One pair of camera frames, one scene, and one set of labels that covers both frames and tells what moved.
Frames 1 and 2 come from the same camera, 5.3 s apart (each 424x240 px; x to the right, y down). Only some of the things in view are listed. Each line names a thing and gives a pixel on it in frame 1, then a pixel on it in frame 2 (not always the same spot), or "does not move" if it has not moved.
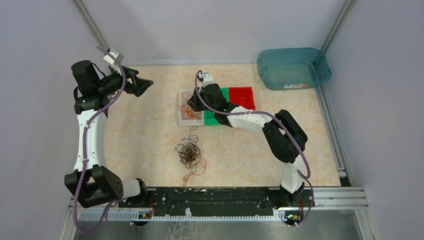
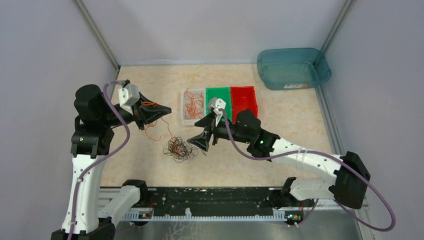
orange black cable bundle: (190, 154) → (180, 150)
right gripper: (193, 102) → (202, 140)
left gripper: (140, 85) → (145, 113)
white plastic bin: (187, 116) does not move
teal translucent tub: (288, 68) does not move
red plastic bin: (242, 96) does not move
